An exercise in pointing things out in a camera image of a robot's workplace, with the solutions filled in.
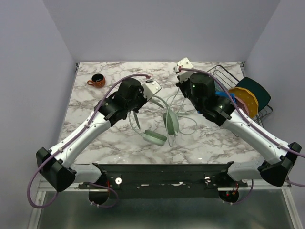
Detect mint green headphones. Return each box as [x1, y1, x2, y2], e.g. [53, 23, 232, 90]
[127, 95, 180, 146]

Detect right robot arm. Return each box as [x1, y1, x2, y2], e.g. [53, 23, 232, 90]
[176, 66, 304, 187]

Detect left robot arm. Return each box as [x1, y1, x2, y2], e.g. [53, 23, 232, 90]
[36, 74, 161, 192]

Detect blue cloth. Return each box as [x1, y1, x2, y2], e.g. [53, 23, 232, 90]
[212, 91, 237, 109]

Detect orange black mug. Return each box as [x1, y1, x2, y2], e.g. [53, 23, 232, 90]
[87, 73, 106, 88]

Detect pink dotted plate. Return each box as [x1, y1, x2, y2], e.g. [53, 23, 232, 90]
[235, 97, 249, 115]

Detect yellow dotted plate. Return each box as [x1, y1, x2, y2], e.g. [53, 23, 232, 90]
[229, 87, 259, 118]

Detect dark green plate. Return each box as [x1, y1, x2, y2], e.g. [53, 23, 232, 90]
[236, 77, 271, 112]

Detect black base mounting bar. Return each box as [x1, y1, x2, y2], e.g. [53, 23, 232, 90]
[79, 163, 248, 199]

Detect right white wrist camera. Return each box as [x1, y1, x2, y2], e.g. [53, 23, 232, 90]
[173, 57, 194, 83]

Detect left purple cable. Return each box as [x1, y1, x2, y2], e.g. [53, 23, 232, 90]
[28, 73, 152, 209]

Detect purple cable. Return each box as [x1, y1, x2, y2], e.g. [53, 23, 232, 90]
[28, 73, 152, 209]
[178, 67, 305, 188]

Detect black wire dish rack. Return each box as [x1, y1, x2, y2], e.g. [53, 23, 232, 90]
[208, 64, 274, 127]

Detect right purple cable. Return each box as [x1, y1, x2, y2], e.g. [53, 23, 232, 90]
[178, 67, 305, 188]

